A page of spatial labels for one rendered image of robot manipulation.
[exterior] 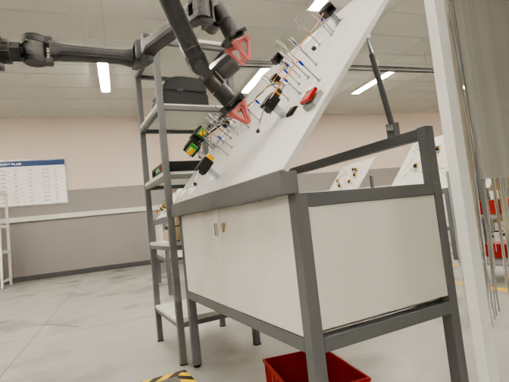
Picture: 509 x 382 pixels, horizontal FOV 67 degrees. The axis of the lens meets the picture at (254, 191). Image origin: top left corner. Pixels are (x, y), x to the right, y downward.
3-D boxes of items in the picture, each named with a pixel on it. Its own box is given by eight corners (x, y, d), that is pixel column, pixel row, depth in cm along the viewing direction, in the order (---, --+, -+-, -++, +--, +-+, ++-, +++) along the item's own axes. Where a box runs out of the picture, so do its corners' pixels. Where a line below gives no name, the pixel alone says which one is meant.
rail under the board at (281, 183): (282, 194, 104) (279, 170, 105) (171, 217, 209) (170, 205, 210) (299, 192, 107) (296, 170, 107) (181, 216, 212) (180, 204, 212)
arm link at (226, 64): (188, 63, 128) (193, 66, 121) (213, 38, 128) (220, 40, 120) (211, 89, 134) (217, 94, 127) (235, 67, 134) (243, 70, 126)
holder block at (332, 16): (332, 23, 172) (319, 8, 169) (345, 17, 161) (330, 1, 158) (326, 32, 172) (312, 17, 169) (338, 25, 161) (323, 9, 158)
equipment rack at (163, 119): (179, 367, 206) (150, 33, 219) (155, 340, 260) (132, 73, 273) (263, 344, 229) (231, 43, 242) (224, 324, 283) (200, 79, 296)
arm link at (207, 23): (199, 20, 125) (197, -6, 126) (187, 36, 135) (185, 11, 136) (232, 25, 131) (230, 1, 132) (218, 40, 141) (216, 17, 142)
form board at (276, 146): (175, 205, 211) (172, 204, 210) (264, 76, 246) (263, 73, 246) (287, 173, 106) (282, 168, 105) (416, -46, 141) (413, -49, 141)
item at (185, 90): (161, 104, 226) (158, 73, 227) (151, 116, 246) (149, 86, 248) (209, 107, 241) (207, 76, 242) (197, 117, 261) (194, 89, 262)
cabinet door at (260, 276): (301, 337, 107) (285, 195, 110) (226, 307, 155) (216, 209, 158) (308, 335, 108) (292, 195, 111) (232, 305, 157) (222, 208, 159)
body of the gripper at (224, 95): (234, 102, 137) (220, 86, 135) (245, 95, 127) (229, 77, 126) (222, 114, 135) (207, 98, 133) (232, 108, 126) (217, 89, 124)
